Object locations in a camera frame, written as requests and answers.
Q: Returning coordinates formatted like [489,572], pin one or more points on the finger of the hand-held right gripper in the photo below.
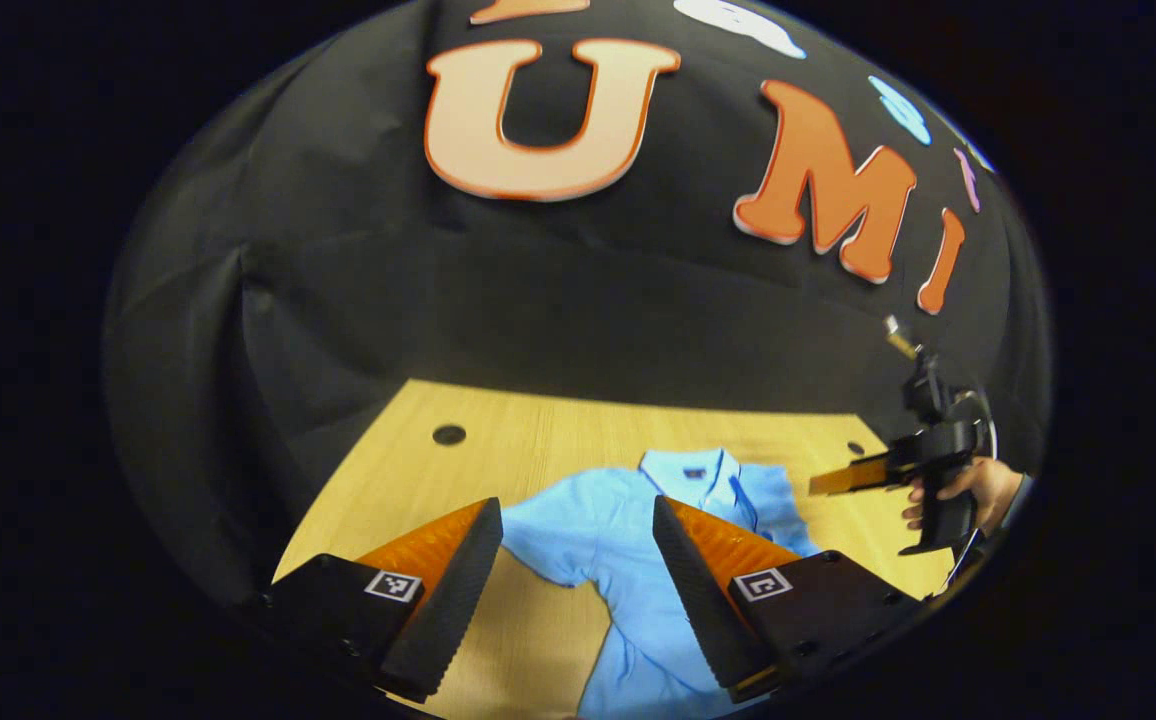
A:
[858,477]

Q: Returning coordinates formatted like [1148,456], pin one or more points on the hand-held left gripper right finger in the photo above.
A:
[703,610]

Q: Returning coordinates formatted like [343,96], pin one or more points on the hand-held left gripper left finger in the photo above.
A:
[453,610]

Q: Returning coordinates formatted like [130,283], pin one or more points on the light blue T-shirt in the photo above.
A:
[598,520]

